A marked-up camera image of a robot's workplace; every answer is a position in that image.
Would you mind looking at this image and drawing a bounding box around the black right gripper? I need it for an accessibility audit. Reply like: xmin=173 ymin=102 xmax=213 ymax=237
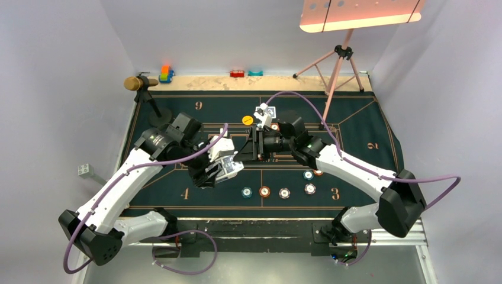
xmin=234 ymin=125 xmax=295 ymax=162

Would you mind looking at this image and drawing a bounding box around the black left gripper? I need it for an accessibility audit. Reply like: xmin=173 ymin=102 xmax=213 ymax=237
xmin=177 ymin=138 xmax=222 ymax=187

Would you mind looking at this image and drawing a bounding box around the blue playing card deck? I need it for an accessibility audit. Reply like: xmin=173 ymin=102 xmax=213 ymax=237
xmin=214 ymin=155 xmax=244 ymax=183

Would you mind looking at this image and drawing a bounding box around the orange chip stack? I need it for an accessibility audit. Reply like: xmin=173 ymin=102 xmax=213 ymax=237
xmin=259 ymin=186 xmax=271 ymax=198

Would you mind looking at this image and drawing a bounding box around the blue green chip stack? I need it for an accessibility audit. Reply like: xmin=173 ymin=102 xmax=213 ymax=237
xmin=241 ymin=187 xmax=253 ymax=199

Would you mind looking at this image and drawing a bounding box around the brown white chip stack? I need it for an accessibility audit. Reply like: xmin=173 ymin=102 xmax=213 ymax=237
xmin=279 ymin=188 xmax=291 ymax=199

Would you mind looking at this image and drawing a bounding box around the dealt card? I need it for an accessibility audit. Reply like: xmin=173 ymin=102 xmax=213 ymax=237
xmin=267 ymin=106 xmax=276 ymax=119

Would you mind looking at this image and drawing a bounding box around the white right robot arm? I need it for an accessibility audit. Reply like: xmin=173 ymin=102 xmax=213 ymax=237
xmin=234 ymin=111 xmax=426 ymax=242

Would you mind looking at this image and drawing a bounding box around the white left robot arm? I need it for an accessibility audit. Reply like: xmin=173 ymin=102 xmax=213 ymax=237
xmin=58 ymin=113 xmax=228 ymax=274

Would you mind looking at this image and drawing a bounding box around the yellow dealer button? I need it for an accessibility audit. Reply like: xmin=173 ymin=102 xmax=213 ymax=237
xmin=242 ymin=115 xmax=254 ymax=125

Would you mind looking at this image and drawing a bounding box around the teal toy block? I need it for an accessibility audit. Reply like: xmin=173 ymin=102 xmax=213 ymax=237
xmin=247 ymin=70 xmax=263 ymax=76

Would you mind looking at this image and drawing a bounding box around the red toy block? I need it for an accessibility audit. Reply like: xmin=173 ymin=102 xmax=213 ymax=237
xmin=229 ymin=70 xmax=246 ymax=78

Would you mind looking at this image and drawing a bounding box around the dark green poker mat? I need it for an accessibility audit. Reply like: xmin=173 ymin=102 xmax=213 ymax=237
xmin=122 ymin=91 xmax=404 ymax=218

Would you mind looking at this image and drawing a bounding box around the orange blue toy car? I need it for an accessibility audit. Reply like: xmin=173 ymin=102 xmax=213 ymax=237
xmin=158 ymin=65 xmax=175 ymax=83

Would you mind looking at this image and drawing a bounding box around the gold microphone on stand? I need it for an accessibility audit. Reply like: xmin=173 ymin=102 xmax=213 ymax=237
xmin=123 ymin=73 xmax=172 ymax=128

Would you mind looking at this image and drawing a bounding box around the pink music stand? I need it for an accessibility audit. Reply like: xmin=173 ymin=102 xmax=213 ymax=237
xmin=292 ymin=0 xmax=426 ymax=120

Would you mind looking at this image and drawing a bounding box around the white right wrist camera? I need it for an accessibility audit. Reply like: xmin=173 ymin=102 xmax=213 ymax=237
xmin=253 ymin=103 xmax=272 ymax=128

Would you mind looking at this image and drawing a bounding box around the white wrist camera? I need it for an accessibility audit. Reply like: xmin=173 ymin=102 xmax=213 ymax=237
xmin=253 ymin=103 xmax=272 ymax=128
xmin=208 ymin=128 xmax=235 ymax=162

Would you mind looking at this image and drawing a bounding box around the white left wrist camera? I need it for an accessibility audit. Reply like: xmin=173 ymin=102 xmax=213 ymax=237
xmin=208 ymin=128 xmax=235 ymax=162

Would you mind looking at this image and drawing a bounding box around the grey lego brick handle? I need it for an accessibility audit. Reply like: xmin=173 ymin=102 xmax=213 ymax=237
xmin=78 ymin=163 xmax=107 ymax=185

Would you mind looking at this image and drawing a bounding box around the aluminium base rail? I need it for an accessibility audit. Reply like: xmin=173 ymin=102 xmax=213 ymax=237
xmin=80 ymin=218 xmax=428 ymax=248

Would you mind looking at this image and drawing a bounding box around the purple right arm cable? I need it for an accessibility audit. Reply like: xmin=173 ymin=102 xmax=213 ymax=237
xmin=265 ymin=91 xmax=462 ymax=267

